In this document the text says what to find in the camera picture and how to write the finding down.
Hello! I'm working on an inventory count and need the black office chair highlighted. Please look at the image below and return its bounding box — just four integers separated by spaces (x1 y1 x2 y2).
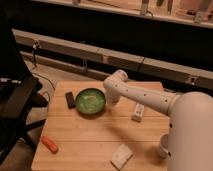
0 17 48 165

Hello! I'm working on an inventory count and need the green ceramic bowl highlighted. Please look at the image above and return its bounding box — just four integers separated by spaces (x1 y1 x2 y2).
75 88 106 115

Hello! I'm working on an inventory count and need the white rectangular sponge block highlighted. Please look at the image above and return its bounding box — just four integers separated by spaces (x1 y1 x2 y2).
111 144 133 170

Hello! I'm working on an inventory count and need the white remote-like bar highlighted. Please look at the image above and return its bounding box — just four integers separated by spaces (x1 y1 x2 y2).
131 103 145 122

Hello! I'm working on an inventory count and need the orange carrot toy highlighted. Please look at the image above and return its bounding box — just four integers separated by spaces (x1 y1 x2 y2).
41 136 58 154

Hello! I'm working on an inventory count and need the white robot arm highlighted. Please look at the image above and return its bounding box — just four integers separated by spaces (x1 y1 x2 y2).
103 70 213 171

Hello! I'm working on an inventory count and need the small black rectangular block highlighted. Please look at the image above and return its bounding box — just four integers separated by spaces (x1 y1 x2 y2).
65 92 75 109

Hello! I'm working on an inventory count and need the black floor cable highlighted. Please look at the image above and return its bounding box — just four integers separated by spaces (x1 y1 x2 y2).
22 53 57 111

